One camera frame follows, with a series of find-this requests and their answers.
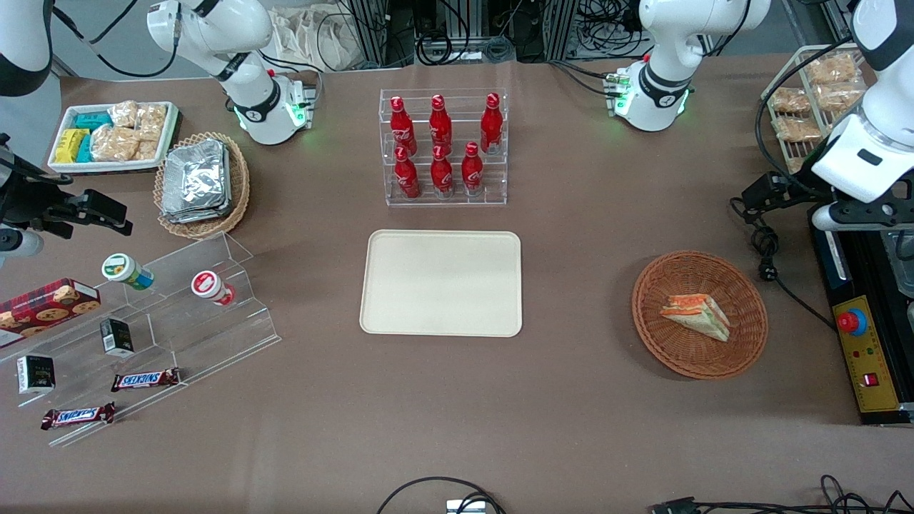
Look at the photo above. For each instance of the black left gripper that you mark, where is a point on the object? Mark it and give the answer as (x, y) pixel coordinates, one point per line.
(791, 190)

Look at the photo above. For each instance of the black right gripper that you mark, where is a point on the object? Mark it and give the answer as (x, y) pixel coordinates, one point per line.
(27, 202)

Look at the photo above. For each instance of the triangular sandwich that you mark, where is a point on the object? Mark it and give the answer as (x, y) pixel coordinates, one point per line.
(696, 316)

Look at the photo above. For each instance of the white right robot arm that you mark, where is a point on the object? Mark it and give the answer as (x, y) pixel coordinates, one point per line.
(250, 107)

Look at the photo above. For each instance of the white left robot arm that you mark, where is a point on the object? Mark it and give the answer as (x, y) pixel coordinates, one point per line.
(664, 78)

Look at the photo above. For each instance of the white rectangular snack tray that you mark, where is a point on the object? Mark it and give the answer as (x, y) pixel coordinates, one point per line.
(170, 132)

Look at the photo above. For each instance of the oval tan wicker basket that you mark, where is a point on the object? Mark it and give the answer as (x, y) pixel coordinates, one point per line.
(239, 185)

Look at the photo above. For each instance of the round brown wicker basket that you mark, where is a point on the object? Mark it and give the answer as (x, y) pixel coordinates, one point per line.
(678, 357)

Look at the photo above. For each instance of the cream plastic tray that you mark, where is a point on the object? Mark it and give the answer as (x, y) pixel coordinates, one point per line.
(441, 283)

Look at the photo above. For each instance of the clear bag brown snacks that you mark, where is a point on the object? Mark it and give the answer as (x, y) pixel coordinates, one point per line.
(796, 129)
(841, 96)
(790, 100)
(832, 69)
(796, 164)

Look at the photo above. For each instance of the green lid white cup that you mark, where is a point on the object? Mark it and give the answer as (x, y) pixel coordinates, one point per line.
(125, 271)

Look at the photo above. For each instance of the clear bag rice crackers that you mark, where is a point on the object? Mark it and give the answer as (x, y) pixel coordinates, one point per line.
(151, 121)
(123, 113)
(114, 144)
(147, 150)

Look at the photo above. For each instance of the teal snack pack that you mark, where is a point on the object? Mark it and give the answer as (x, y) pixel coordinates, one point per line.
(86, 148)
(93, 121)

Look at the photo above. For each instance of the yellow snack pack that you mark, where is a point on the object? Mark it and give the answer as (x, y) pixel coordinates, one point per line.
(70, 145)

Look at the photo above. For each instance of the silver foil pack stack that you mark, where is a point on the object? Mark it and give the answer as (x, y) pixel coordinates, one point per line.
(194, 182)

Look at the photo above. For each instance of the red cookie box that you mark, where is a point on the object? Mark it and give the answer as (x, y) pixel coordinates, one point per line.
(46, 307)

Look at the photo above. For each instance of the red lid white cup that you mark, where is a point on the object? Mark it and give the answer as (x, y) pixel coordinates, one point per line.
(211, 287)

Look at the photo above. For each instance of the clear acrylic stepped shelf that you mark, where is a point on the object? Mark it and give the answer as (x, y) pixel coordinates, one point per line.
(207, 335)

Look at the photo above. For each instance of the brown Snickers bar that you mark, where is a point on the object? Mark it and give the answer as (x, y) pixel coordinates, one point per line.
(145, 380)
(78, 415)

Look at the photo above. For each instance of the small black white carton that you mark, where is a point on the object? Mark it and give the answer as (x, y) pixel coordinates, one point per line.
(36, 375)

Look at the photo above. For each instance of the black machine yellow control panel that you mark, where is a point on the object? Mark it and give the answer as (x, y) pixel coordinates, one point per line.
(867, 357)

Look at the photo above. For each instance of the white cloth bag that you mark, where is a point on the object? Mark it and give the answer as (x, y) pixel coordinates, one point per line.
(310, 36)

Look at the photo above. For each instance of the red cola bottle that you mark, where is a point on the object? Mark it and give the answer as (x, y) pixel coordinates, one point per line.
(490, 128)
(442, 175)
(440, 125)
(472, 173)
(407, 178)
(402, 128)

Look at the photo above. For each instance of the clear acrylic bottle rack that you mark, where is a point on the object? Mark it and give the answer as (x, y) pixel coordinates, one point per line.
(457, 202)

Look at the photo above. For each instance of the grey plug block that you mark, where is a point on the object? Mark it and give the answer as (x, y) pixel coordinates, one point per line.
(465, 507)

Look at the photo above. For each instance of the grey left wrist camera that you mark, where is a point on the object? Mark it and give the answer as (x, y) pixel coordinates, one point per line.
(857, 220)

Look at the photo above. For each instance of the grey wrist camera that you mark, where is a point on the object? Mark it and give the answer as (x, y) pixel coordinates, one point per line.
(857, 220)
(20, 243)

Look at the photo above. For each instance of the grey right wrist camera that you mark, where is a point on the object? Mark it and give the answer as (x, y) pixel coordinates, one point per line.
(20, 243)

